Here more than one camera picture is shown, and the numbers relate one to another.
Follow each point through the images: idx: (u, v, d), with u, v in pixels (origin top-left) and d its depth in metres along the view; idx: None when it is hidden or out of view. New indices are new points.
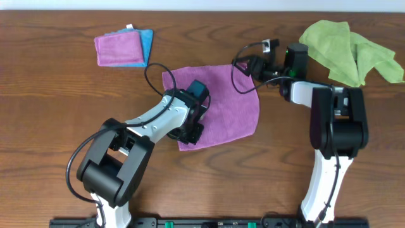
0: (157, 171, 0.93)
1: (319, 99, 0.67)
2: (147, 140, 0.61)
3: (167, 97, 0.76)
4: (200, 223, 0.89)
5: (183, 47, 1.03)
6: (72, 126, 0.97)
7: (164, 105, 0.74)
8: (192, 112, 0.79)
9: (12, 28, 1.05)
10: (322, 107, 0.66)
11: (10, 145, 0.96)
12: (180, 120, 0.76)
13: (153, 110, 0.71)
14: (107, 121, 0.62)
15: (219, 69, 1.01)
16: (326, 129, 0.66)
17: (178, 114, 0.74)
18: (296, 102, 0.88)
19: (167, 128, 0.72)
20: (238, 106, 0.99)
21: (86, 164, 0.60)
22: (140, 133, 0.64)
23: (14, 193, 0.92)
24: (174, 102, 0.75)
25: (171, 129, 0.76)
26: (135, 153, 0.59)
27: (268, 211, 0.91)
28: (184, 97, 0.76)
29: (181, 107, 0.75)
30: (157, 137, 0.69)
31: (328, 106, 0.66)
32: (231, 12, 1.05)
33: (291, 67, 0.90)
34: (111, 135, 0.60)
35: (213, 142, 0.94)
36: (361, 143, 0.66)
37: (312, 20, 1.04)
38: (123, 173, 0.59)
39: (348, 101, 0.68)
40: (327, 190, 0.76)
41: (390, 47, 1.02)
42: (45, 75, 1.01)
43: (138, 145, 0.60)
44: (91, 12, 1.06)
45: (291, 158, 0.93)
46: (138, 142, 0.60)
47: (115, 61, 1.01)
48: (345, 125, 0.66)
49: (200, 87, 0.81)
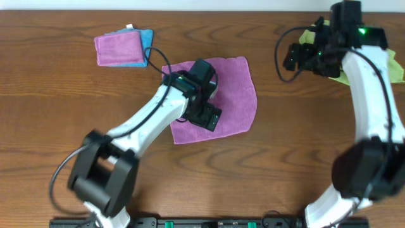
0: (158, 171, 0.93)
1: (365, 153, 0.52)
2: (131, 156, 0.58)
3: (162, 88, 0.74)
4: (200, 223, 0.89)
5: (183, 47, 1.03)
6: (73, 125, 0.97)
7: (157, 101, 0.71)
8: (193, 99, 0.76)
9: (13, 28, 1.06)
10: (367, 158, 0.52)
11: (11, 145, 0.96)
12: (178, 110, 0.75)
13: (144, 110, 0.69)
14: (90, 136, 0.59)
15: (219, 64, 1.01)
16: (361, 178, 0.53)
17: (173, 109, 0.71)
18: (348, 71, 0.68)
19: (159, 128, 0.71)
20: (235, 102, 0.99)
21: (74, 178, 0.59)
22: (126, 145, 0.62)
23: (14, 192, 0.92)
24: (169, 95, 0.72)
25: (168, 122, 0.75)
26: (117, 171, 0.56)
27: (269, 211, 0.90)
28: (181, 87, 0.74)
29: (177, 101, 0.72)
30: (149, 141, 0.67)
31: (375, 159, 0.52)
32: (231, 13, 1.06)
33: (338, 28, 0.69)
34: (93, 151, 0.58)
35: (209, 137, 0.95)
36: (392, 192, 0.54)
37: (312, 21, 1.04)
38: (108, 190, 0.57)
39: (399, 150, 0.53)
40: (336, 216, 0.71)
41: (390, 47, 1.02)
42: (46, 75, 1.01)
43: (119, 163, 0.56)
44: (91, 12, 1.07)
45: (291, 158, 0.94)
46: (119, 159, 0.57)
47: (115, 61, 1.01)
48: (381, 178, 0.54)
49: (202, 70, 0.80)
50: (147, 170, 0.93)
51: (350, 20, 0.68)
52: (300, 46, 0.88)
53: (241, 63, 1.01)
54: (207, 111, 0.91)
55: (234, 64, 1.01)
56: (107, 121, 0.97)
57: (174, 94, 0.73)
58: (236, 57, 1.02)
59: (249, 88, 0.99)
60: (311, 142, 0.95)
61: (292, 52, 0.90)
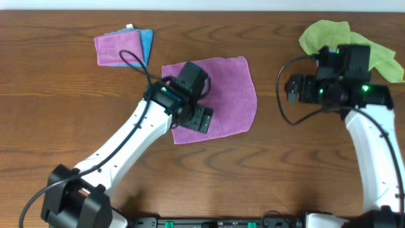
0: (157, 171, 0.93)
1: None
2: (100, 198, 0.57)
3: (143, 103, 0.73)
4: (200, 223, 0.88)
5: (183, 47, 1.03)
6: (72, 126, 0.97)
7: (135, 121, 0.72)
8: (180, 111, 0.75)
9: (12, 28, 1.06)
10: None
11: (11, 145, 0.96)
12: (161, 128, 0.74)
13: (122, 133, 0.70)
14: (56, 173, 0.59)
15: (219, 63, 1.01)
16: None
17: (151, 130, 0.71)
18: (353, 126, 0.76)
19: (138, 151, 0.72)
20: (235, 102, 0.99)
21: (47, 211, 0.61)
22: (95, 181, 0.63)
23: (14, 192, 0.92)
24: (148, 114, 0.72)
25: (150, 140, 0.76)
26: (87, 209, 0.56)
27: (268, 211, 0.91)
28: (164, 100, 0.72)
29: (157, 119, 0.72)
30: (125, 168, 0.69)
31: None
32: (231, 13, 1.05)
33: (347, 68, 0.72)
34: (60, 189, 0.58)
35: (209, 136, 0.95)
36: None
37: (312, 21, 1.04)
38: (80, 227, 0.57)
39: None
40: None
41: (390, 47, 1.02)
42: (45, 75, 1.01)
43: (89, 202, 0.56)
44: (91, 12, 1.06)
45: (291, 158, 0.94)
46: (90, 197, 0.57)
47: (115, 60, 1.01)
48: None
49: (191, 77, 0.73)
50: (147, 170, 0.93)
51: (354, 69, 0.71)
52: (299, 78, 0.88)
53: (241, 63, 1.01)
54: (198, 113, 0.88)
55: (234, 64, 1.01)
56: (107, 121, 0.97)
57: (154, 112, 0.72)
58: (236, 57, 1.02)
59: (249, 88, 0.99)
60: (311, 142, 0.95)
61: (293, 83, 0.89)
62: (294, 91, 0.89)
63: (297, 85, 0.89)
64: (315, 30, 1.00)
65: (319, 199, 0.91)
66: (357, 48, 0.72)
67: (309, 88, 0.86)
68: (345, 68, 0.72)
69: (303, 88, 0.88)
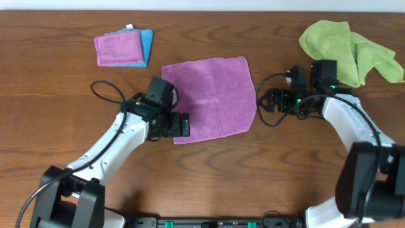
0: (157, 170, 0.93)
1: (361, 160, 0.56)
2: (96, 187, 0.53)
3: (120, 115, 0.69)
4: (200, 223, 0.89)
5: (183, 47, 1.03)
6: (72, 126, 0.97)
7: (117, 127, 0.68)
8: (155, 122, 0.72)
9: (13, 28, 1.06)
10: (361, 166, 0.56)
11: (11, 145, 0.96)
12: (142, 135, 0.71)
13: (105, 139, 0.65)
14: (49, 172, 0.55)
15: (219, 63, 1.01)
16: (361, 194, 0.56)
17: (135, 133, 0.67)
18: (328, 116, 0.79)
19: (124, 154, 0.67)
20: (235, 102, 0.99)
21: (37, 218, 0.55)
22: (88, 176, 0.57)
23: (14, 192, 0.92)
24: (128, 121, 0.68)
25: (133, 148, 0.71)
26: (85, 201, 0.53)
27: (269, 211, 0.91)
28: (140, 111, 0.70)
29: (137, 125, 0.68)
30: (113, 170, 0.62)
31: (372, 170, 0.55)
32: (231, 13, 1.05)
33: (320, 77, 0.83)
34: (55, 187, 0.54)
35: (209, 136, 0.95)
36: (398, 213, 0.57)
37: (312, 21, 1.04)
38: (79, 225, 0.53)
39: (392, 161, 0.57)
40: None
41: (390, 47, 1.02)
42: (45, 75, 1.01)
43: (86, 192, 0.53)
44: (91, 12, 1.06)
45: (291, 158, 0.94)
46: (86, 189, 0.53)
47: (115, 61, 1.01)
48: (381, 193, 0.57)
49: (161, 86, 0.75)
50: (147, 170, 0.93)
51: (326, 78, 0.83)
52: (276, 92, 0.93)
53: (241, 63, 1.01)
54: (176, 120, 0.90)
55: (234, 64, 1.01)
56: (107, 121, 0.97)
57: (133, 118, 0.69)
58: (236, 57, 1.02)
59: (249, 88, 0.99)
60: (311, 142, 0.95)
61: (272, 96, 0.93)
62: (273, 102, 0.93)
63: (276, 97, 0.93)
64: (314, 31, 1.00)
65: (319, 199, 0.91)
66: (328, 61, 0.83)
67: (285, 99, 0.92)
68: (319, 77, 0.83)
69: (281, 99, 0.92)
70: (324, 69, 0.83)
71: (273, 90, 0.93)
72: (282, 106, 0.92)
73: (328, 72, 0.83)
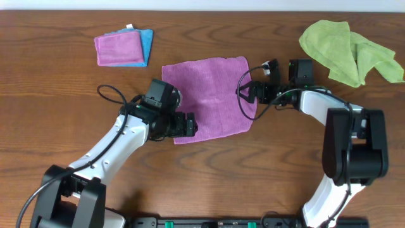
0: (157, 170, 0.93)
1: (335, 122, 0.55)
2: (98, 185, 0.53)
3: (121, 117, 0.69)
4: (200, 223, 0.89)
5: (183, 47, 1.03)
6: (73, 125, 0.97)
7: (118, 128, 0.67)
8: (155, 125, 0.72)
9: (12, 28, 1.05)
10: (338, 129, 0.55)
11: (11, 145, 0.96)
12: (142, 138, 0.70)
13: (105, 139, 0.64)
14: (50, 171, 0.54)
15: (219, 63, 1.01)
16: (343, 157, 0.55)
17: (135, 135, 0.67)
18: (305, 112, 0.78)
19: (125, 155, 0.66)
20: (235, 102, 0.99)
21: (38, 218, 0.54)
22: (89, 175, 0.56)
23: (14, 193, 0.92)
24: (129, 123, 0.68)
25: (133, 151, 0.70)
26: (86, 200, 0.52)
27: (268, 211, 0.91)
28: (140, 114, 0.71)
29: (137, 126, 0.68)
30: (114, 170, 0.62)
31: (347, 130, 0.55)
32: (231, 12, 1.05)
33: (296, 76, 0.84)
34: (56, 186, 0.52)
35: (208, 136, 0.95)
36: (379, 172, 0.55)
37: (313, 20, 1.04)
38: (78, 223, 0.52)
39: (366, 123, 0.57)
40: (325, 213, 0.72)
41: (390, 47, 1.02)
42: (45, 75, 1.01)
43: (87, 192, 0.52)
44: (91, 12, 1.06)
45: (291, 158, 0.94)
46: (87, 187, 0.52)
47: (115, 61, 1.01)
48: (361, 151, 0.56)
49: (159, 87, 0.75)
50: (147, 170, 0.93)
51: (302, 77, 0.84)
52: (258, 85, 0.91)
53: (242, 63, 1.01)
54: (180, 120, 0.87)
55: (235, 64, 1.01)
56: (107, 121, 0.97)
57: (133, 120, 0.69)
58: (236, 57, 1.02)
59: None
60: (312, 142, 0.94)
61: (254, 89, 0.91)
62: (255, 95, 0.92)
63: (257, 90, 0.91)
64: (314, 31, 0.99)
65: None
66: (305, 62, 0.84)
67: (264, 92, 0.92)
68: (295, 76, 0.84)
69: (262, 93, 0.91)
70: (299, 68, 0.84)
71: (253, 84, 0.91)
72: (262, 99, 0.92)
73: (305, 71, 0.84)
